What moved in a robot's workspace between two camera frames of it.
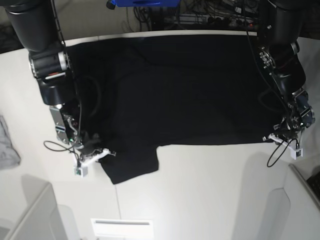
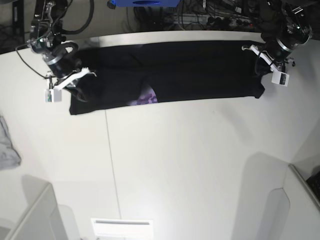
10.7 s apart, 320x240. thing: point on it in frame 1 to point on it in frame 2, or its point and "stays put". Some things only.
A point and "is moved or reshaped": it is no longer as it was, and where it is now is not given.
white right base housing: x=304 y=223 stays put
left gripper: x=66 y=120 to x=62 y=60
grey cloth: x=8 y=157 stays put
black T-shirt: x=134 y=93 is moved or reshaped
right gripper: x=300 y=114 to x=276 y=50
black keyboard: x=314 y=181 stays put
